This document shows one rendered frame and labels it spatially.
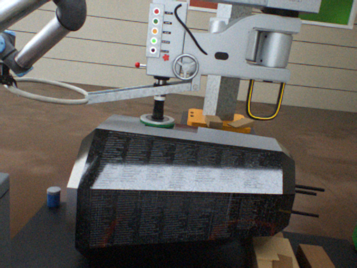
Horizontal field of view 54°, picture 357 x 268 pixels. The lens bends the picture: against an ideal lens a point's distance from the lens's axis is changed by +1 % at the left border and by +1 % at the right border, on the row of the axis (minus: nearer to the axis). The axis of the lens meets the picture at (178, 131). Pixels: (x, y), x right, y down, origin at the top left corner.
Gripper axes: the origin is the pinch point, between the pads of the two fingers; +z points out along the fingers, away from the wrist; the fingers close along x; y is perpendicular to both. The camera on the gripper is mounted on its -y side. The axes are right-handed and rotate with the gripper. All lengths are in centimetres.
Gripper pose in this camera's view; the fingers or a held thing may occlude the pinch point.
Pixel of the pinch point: (3, 96)
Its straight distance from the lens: 219.1
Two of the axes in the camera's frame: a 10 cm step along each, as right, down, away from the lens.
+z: -2.0, 9.3, 3.2
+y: 5.2, 3.8, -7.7
